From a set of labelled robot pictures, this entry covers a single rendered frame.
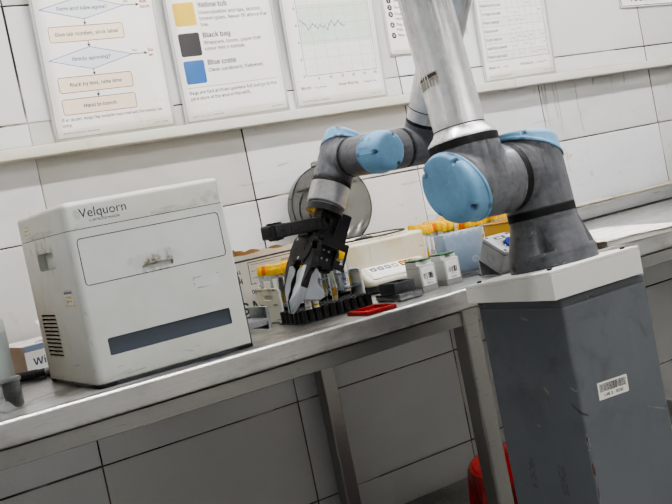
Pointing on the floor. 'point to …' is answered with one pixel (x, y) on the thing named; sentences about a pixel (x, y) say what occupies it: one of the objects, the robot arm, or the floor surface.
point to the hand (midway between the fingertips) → (289, 305)
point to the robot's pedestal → (582, 397)
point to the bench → (342, 333)
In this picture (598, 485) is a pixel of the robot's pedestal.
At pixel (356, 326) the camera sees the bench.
